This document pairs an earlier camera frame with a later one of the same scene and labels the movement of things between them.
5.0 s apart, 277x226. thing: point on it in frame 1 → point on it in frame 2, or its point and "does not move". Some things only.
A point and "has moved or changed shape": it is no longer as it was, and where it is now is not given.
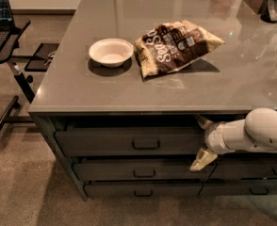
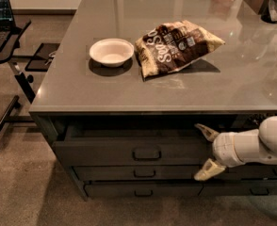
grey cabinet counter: x=122 y=100 does not move
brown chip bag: x=172 y=44 does not move
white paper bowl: x=111 y=52 does not move
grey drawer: x=130 y=140 has moved or changed shape
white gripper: x=213 y=137 → x=223 y=149
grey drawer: x=108 y=189 does not move
